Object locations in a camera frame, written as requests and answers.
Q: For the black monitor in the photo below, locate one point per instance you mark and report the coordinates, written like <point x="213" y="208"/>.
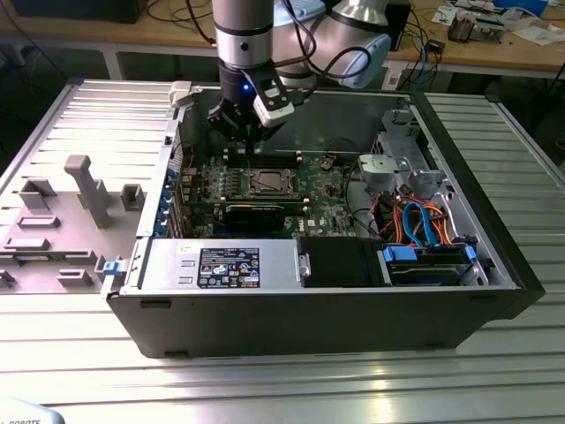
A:
<point x="75" y="11"/>

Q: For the black RAM slot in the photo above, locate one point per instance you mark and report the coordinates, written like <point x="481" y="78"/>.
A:
<point x="282" y="162"/>
<point x="282" y="157"/>
<point x="282" y="153"/>
<point x="265" y="202"/>
<point x="265" y="197"/>
<point x="265" y="205"/>
<point x="282" y="166"/>

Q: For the black PC case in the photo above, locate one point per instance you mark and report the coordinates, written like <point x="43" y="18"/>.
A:
<point x="309" y="322"/>

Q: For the blue plastic latch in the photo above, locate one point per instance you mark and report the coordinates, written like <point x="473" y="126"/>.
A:
<point x="114" y="268"/>

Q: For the pale blue teach pendant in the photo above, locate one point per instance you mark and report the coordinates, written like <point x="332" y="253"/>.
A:
<point x="26" y="415"/>

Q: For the blue slot retainer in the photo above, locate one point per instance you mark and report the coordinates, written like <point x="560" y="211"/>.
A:
<point x="160" y="223"/>
<point x="164" y="199"/>
<point x="171" y="176"/>

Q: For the hard disk blue carrier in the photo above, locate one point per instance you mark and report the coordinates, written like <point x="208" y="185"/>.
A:
<point x="424" y="269"/>

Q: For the silver power supply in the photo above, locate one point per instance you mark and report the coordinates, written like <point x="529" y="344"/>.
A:
<point x="167" y="265"/>

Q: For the black graphics card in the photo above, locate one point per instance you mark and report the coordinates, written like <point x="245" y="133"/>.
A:
<point x="253" y="217"/>

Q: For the black drive bay shroud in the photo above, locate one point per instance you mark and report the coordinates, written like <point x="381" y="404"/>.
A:
<point x="335" y="260"/>

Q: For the green motherboard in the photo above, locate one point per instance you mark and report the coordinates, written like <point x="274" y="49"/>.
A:
<point x="335" y="207"/>

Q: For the metal locking lever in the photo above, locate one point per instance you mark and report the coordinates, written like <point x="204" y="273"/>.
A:
<point x="250" y="165"/>

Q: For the white papers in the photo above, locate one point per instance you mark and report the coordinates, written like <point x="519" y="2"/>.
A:
<point x="534" y="35"/>

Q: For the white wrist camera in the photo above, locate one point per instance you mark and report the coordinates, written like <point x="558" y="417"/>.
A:
<point x="273" y="105"/>

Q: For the grey case latch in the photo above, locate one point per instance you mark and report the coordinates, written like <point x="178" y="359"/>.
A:
<point x="180" y="93"/>

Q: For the white printed label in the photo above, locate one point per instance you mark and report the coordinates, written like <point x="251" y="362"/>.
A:
<point x="392" y="78"/>

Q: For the silver metal drive cage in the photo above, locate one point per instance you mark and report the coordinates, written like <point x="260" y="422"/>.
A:
<point x="384" y="165"/>

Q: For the wooden workbench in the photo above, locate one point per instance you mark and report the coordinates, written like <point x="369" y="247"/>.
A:
<point x="132" y="37"/>

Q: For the small open box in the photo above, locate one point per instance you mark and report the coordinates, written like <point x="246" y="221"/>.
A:
<point x="487" y="28"/>

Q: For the grey parts rack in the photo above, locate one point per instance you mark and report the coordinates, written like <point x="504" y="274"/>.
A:
<point x="66" y="229"/>

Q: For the coin cell battery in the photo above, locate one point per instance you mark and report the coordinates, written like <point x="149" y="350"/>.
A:
<point x="326" y="164"/>

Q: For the small black box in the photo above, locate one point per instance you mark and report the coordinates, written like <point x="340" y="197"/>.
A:
<point x="436" y="45"/>

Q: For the metal cooler fan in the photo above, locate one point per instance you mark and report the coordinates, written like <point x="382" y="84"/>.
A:
<point x="461" y="28"/>

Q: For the CPU socket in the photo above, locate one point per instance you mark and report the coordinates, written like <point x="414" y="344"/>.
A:
<point x="273" y="195"/>

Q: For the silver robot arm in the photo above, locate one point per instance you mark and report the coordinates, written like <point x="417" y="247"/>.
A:
<point x="243" y="40"/>

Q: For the silver CPU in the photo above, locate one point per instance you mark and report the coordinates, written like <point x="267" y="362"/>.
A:
<point x="270" y="179"/>

